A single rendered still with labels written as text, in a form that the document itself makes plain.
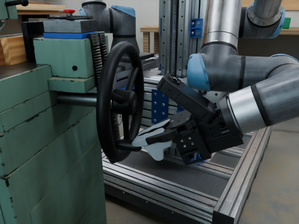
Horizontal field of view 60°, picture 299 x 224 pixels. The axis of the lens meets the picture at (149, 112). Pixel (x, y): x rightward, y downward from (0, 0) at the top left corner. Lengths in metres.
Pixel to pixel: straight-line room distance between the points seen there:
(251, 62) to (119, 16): 0.87
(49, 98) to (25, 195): 0.23
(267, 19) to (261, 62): 0.52
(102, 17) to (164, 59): 0.35
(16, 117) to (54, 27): 0.22
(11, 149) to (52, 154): 0.15
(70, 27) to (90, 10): 0.66
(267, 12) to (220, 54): 0.49
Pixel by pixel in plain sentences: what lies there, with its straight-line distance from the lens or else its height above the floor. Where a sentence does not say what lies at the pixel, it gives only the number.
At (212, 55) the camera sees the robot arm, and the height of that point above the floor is 0.94.
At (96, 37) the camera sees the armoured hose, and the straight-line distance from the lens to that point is 0.64.
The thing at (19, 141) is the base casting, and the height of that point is 0.77.
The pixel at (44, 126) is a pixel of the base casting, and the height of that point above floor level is 0.76.
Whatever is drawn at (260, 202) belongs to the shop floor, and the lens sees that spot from 1.69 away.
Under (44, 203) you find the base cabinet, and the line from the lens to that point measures 0.73.
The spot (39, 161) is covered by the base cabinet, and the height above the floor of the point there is 0.69.
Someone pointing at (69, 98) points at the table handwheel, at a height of 0.82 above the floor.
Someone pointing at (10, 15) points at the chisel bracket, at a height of 1.01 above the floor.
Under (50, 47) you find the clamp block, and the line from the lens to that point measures 0.66.
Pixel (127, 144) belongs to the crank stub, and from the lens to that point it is 0.56.
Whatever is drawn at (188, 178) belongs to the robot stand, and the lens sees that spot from 1.41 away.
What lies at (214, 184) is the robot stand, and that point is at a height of 0.21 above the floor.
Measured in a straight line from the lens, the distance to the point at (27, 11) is 3.65.
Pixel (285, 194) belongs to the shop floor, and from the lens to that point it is 1.82.
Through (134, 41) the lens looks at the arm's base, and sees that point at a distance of 1.32.
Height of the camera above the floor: 1.01
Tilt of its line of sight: 21 degrees down
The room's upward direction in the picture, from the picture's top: straight up
